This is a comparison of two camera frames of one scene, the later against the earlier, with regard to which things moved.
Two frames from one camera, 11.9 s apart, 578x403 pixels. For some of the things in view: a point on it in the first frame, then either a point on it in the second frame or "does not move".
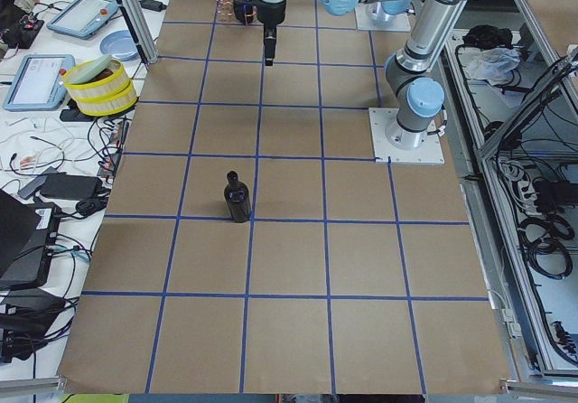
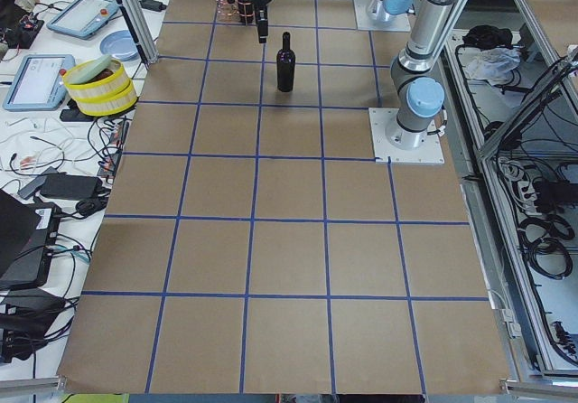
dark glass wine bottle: [237, 198] → [285, 65]
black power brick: [69, 186] does not move
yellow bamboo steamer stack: [100, 86] does not move
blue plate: [120, 44] does not move
